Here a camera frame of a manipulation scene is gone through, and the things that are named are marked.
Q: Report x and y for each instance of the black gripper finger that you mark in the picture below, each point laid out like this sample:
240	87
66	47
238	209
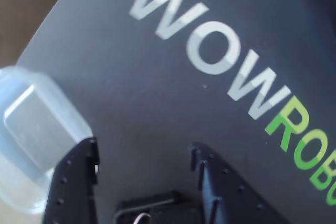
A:
231	197
73	182

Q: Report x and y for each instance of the clear plastic container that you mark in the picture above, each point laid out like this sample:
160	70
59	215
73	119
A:
29	119

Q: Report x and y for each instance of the grey WOWROBO mat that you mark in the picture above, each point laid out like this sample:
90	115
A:
157	103

